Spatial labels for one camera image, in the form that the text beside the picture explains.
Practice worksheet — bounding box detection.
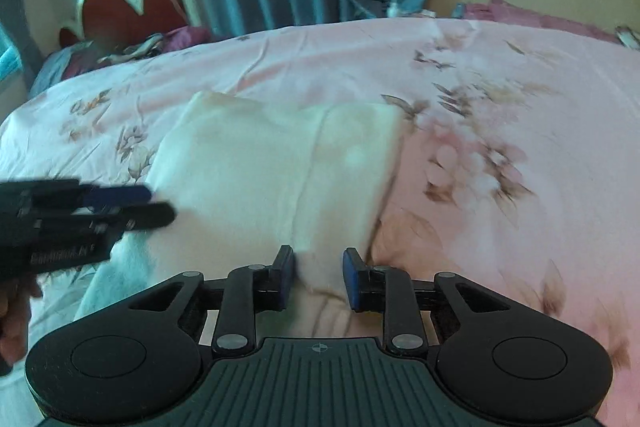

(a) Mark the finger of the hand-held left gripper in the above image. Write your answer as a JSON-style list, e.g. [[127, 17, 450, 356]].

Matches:
[[42, 202, 177, 235], [30, 179, 154, 210]]

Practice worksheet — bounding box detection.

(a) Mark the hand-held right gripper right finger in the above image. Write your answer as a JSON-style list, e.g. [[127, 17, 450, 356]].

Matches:
[[341, 247, 512, 354]]

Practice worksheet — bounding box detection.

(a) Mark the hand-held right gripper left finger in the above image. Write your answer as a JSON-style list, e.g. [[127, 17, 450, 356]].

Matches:
[[129, 245, 296, 355]]

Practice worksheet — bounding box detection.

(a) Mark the cream knit garment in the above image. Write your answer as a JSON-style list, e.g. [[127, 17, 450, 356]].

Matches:
[[75, 90, 404, 340]]

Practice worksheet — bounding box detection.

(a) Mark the pile of colourful clothes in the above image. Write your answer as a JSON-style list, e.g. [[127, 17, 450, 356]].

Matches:
[[30, 26, 226, 95]]

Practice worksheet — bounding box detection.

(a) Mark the person's left hand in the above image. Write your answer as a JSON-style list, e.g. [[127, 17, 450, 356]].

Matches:
[[0, 276, 45, 364]]

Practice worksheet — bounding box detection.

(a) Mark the red heart-shaped headboard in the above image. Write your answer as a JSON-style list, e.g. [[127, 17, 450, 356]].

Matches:
[[59, 0, 211, 50]]

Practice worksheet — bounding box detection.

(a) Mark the pink floral bed sheet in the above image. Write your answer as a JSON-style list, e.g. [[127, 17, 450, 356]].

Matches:
[[0, 18, 640, 427]]

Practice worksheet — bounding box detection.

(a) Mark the purple pillow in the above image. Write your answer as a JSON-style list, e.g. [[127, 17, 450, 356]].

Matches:
[[450, 0, 621, 44]]

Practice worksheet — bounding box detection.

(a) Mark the patterned cushion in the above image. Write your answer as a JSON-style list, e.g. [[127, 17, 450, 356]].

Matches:
[[615, 26, 640, 48]]

